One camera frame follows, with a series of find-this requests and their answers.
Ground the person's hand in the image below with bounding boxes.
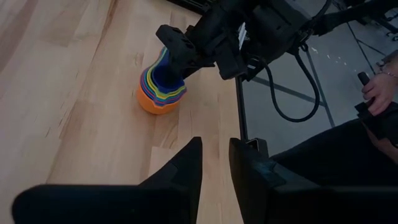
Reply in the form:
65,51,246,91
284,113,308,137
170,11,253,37
361,73,398,116

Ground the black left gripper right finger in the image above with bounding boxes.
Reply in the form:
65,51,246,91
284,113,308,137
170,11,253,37
229,138,398,224

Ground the orange plastic measuring cup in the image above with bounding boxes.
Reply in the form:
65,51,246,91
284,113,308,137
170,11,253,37
136,84,181,115

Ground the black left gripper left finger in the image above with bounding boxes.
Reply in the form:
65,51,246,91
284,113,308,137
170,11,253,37
12,136,203,224

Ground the black leader arm handle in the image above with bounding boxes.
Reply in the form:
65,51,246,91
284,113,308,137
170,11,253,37
354,71,398,147

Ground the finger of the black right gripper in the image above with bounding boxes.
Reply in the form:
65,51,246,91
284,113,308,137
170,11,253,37
155,24,216,79

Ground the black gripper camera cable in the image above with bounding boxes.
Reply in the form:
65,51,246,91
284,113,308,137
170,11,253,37
263,46,321,123

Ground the bright blue measuring cup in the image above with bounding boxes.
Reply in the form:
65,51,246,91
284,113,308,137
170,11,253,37
141,68,187,106

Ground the black aluminium table frame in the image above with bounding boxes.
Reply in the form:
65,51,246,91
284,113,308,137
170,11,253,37
167,0,270,156

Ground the green plastic measuring cup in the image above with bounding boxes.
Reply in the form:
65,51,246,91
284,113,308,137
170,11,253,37
145,49,187,100

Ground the yellow plastic measuring cup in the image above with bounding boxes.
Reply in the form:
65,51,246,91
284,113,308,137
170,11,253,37
147,48,187,98

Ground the person's leg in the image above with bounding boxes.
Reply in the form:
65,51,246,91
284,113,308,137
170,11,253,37
269,118,398,188

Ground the dark blue measuring cup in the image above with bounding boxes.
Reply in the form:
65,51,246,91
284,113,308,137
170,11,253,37
151,48,187,95

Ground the red plastic measuring cup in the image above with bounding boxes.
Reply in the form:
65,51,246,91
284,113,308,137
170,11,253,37
139,71,187,108

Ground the teal plastic measuring cup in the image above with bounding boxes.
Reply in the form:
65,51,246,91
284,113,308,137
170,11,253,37
142,67,187,103

